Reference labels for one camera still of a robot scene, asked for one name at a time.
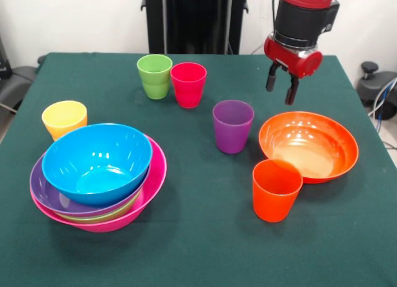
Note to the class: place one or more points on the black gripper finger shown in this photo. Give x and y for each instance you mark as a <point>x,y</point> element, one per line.
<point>291,95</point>
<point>270,82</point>

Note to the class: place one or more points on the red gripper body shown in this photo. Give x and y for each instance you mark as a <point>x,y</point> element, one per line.
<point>307,65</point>

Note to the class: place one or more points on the orange bowl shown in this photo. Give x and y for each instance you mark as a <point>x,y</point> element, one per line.
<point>310,144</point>

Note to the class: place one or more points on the pink bowl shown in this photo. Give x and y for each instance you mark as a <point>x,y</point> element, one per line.
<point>156,172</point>

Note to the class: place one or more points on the blue bowl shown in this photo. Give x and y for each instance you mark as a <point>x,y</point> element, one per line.
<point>96,163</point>

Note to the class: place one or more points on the green bowl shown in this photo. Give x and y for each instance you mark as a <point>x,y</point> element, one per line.
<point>102,219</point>

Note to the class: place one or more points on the purple bowl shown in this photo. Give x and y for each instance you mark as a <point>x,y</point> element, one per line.
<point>46,194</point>

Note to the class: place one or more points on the purple cup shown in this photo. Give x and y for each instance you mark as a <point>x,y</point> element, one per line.
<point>232,135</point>

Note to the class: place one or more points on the red cup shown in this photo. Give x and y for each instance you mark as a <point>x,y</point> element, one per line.
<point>188,88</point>

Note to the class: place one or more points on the orange cup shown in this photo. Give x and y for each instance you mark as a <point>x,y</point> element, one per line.
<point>274,200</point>

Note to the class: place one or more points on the green cup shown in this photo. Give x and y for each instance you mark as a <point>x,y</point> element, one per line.
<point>154,64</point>
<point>156,91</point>

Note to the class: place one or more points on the dark green tablecloth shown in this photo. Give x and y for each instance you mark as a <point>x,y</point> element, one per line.
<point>325,237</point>

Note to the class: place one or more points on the yellow cup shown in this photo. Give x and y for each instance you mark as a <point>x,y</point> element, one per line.
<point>62,119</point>

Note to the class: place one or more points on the black equipment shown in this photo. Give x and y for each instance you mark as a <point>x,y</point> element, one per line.
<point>21,76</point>

